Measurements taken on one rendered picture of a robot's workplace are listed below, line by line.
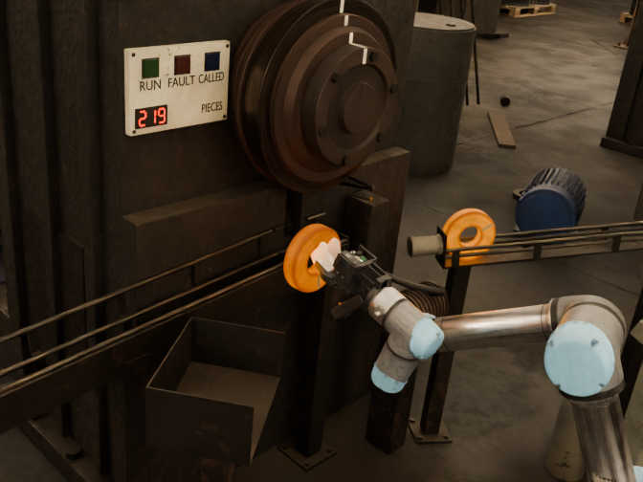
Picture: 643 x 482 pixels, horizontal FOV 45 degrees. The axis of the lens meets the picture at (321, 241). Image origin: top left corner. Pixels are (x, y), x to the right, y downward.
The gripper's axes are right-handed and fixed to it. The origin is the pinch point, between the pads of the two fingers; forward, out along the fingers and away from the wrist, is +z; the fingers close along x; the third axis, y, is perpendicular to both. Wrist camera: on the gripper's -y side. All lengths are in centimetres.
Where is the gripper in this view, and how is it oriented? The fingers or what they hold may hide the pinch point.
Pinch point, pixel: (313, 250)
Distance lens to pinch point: 171.8
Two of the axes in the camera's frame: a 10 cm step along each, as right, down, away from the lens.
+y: 2.7, -7.7, -5.8
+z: -6.6, -5.8, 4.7
